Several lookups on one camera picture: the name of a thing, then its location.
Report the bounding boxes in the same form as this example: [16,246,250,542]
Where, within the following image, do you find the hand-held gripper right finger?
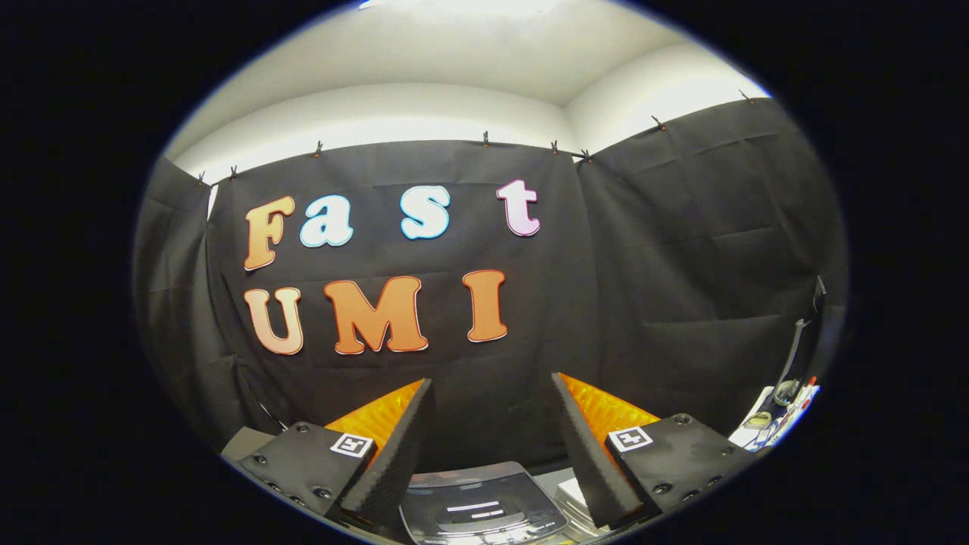
[551,372,758,529]

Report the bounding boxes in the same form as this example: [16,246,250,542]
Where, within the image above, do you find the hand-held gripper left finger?
[236,378,434,534]

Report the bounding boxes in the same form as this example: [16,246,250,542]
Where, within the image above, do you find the transparent washing machine lid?
[400,462,569,542]

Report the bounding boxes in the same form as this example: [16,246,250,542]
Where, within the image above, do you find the grey washing machine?
[401,466,606,545]

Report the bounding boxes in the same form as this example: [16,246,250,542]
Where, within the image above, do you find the grey side table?
[221,426,277,462]

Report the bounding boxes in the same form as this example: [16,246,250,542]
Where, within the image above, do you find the white and blue items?
[731,378,822,453]

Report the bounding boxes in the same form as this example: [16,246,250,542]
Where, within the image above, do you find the row of backdrop clips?
[197,91,754,186]

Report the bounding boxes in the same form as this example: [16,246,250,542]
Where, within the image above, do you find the grey strap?
[772,276,827,402]

